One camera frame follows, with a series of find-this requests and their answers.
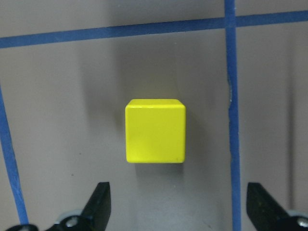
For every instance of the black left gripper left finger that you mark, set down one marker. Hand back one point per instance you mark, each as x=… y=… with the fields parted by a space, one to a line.
x=94 y=216

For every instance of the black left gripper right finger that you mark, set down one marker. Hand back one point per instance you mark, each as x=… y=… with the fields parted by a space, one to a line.
x=266 y=214

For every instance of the yellow block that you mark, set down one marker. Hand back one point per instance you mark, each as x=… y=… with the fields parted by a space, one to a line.
x=155 y=131

